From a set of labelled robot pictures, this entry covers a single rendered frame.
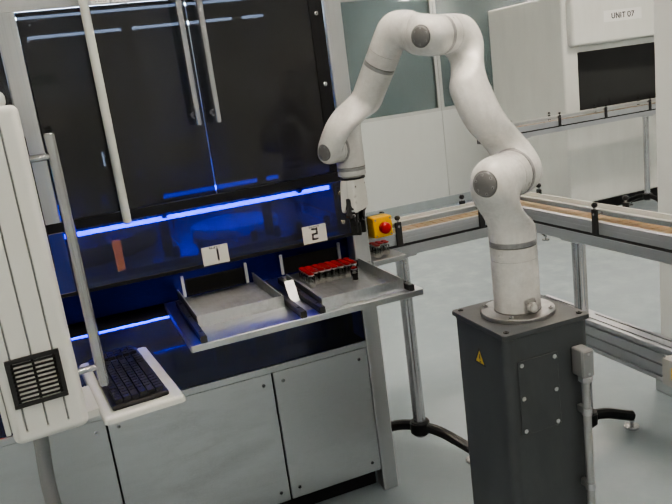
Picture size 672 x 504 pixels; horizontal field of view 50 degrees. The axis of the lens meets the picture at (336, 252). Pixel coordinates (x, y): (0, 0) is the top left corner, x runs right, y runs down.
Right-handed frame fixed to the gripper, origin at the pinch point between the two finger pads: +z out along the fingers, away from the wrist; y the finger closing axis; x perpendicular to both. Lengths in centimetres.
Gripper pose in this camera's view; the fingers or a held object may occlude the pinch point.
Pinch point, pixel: (358, 227)
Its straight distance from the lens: 217.2
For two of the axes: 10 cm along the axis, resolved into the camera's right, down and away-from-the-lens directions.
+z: 1.3, 9.6, 2.4
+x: 9.0, -0.1, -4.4
